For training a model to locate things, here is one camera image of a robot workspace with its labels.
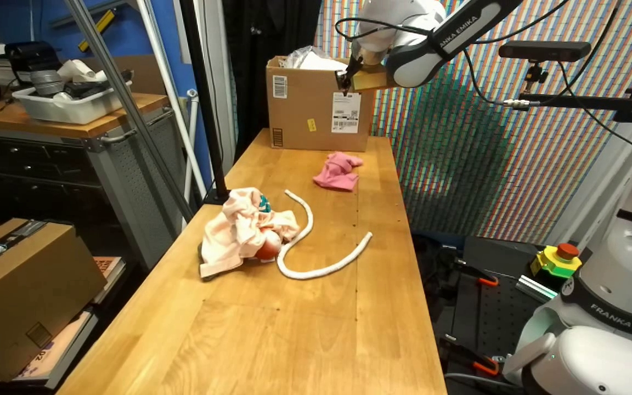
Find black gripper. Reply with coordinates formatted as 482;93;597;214
335;52;369;95

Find pink t-shirt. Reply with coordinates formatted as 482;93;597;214
311;150;366;195

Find peach t-shirt with teal print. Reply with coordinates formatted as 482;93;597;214
196;185;306;284

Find clear plastic bag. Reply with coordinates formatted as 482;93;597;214
280;44;348;74

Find cardboard box with white labels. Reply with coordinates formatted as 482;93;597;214
264;52;379;153

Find patterned backdrop screen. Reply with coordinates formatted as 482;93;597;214
313;0;632;249

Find black upright pole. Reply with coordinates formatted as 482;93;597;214
177;0;240;208

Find white thin pole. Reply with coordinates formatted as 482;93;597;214
134;0;211;202

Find slanted grey metal pole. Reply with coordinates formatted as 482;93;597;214
62;0;196;225

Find grey workbench with wooden top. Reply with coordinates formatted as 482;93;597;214
0;91;188;268

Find black metal rack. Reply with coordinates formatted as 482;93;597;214
434;234;554;385

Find yellow red emergency stop button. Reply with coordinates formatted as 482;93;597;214
528;239;587;284

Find white plastic bin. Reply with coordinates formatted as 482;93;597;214
12;77;125;125

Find black device on workbench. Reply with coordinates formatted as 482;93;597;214
3;40;58;77

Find plain brown cardboard box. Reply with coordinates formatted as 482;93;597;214
0;216;107;382

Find black stereo camera bar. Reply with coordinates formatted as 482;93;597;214
495;40;595;65

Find white braided rope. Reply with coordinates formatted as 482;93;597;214
274;187;376;284

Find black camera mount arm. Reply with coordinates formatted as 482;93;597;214
511;62;632;125

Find orange clamp handle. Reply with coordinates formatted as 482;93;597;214
471;272;502;289
471;355;504;379

